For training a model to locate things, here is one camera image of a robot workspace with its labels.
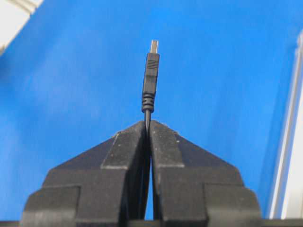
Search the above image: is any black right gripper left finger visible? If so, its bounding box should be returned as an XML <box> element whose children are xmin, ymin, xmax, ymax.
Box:
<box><xmin>20</xmin><ymin>121</ymin><xmax>149</xmax><ymax>227</ymax></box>

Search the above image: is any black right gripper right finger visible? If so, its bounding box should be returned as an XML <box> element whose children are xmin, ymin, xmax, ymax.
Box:
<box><xmin>150</xmin><ymin>121</ymin><xmax>261</xmax><ymax>227</ymax></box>

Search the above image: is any black USB cable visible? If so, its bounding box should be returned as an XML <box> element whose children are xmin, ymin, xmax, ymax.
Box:
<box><xmin>141</xmin><ymin>39</ymin><xmax>160</xmax><ymax>130</ymax></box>

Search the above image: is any aluminium extrusion square frame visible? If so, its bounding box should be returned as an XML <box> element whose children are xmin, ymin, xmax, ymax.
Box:
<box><xmin>268</xmin><ymin>34</ymin><xmax>303</xmax><ymax>219</ymax></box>

